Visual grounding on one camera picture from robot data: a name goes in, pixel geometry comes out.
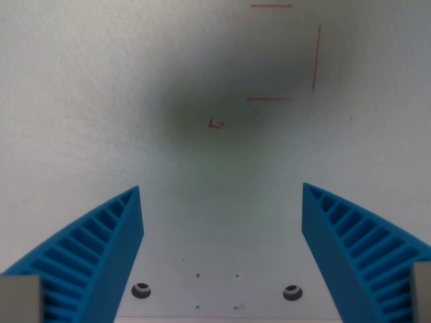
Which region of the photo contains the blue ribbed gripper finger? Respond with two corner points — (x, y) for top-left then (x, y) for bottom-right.
(0, 185), (145, 323)
(301, 182), (431, 323)

